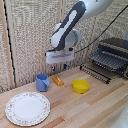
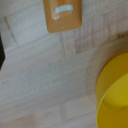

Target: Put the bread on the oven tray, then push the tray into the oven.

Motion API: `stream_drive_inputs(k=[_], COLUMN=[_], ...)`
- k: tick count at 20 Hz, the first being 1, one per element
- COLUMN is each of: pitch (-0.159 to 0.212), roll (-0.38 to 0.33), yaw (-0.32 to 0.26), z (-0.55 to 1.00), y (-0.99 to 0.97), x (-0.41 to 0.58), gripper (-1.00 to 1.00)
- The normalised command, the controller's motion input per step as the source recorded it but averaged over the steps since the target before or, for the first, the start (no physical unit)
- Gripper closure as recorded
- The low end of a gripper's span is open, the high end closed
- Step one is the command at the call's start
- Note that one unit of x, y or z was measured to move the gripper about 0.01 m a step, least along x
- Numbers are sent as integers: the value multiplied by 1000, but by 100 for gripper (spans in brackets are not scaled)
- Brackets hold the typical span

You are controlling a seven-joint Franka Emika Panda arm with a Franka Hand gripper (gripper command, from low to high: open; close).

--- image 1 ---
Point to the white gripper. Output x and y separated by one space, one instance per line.
59 56

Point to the orange bread loaf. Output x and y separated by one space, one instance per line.
58 80

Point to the white black Franka robot arm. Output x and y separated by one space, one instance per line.
68 23

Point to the grey ribbed oven tray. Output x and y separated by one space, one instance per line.
108 60

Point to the blue mug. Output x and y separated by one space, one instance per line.
42 82

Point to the yellow bowl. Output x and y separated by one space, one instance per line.
81 86

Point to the beige woven folding screen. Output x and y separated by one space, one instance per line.
30 36

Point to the white floral rim plate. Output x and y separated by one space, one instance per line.
28 109

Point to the black dish rack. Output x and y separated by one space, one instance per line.
115 45

